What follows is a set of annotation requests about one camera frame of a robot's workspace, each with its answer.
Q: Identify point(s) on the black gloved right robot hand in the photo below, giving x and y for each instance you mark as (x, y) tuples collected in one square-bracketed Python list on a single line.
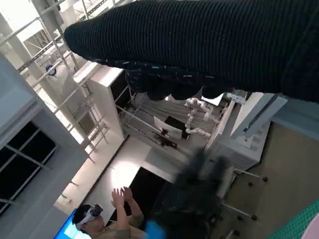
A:
[(199, 42)]

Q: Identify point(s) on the black left robot hand blue tape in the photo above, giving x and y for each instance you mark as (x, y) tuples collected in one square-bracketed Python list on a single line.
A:
[(189, 199)]

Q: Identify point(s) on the pink bowl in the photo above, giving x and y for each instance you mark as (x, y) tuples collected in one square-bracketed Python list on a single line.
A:
[(314, 231)]

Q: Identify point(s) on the large black screen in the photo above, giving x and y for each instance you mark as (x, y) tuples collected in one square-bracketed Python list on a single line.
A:
[(147, 189)]

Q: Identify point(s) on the person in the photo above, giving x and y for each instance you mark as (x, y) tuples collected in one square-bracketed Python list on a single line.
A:
[(119, 224)]

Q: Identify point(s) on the white humanoid robot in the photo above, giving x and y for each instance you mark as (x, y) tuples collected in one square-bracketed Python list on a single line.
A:
[(190, 119)]

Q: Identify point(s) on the black desktop monitor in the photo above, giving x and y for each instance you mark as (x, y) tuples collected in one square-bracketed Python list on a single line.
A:
[(174, 122)]

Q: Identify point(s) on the white VR headset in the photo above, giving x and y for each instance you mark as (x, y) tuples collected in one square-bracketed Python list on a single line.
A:
[(96, 210)]

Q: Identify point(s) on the green cutting mat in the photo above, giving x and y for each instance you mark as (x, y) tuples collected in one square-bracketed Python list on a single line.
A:
[(294, 221)]

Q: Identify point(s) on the white tall shelf cabinet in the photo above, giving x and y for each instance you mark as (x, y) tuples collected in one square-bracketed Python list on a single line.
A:
[(104, 99)]

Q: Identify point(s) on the blue monitor screen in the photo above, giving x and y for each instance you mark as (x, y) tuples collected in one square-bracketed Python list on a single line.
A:
[(67, 230)]

